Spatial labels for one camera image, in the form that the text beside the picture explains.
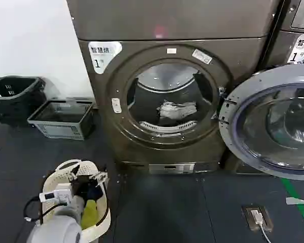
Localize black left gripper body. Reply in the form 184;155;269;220
70;175;92;198

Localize round glass dryer door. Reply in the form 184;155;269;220
217;64;304;182

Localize white plug with cable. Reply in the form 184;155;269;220
250;209;272;243

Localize dark blue cloth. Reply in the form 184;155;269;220
86;184;104;203

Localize grey dryer with open drum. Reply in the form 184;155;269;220
77;37;269;176

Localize white perforated laundry basket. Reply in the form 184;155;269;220
42;158;111;243

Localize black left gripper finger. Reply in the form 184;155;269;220
89;166;109;187
69;163;81;182

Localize yellow-green cloth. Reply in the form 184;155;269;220
80;199;99;229

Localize white floor sticker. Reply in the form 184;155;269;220
285;197;304;205

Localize black plastic laundry basket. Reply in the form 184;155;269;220
0;75;47;123

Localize metal floor socket box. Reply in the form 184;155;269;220
241;205;274;234

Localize grey neighbouring dryer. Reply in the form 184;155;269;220
224;28;304;175

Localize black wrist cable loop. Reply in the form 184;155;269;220
24;196;57;224

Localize pale clothes in drum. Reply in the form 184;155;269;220
156;100;199;120

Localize grey neighbouring upper machine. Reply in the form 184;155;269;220
278;0;304;33

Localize grey folding crate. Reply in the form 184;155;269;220
27;99;95;141

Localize green floor tape strip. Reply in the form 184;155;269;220
280;177;304;228

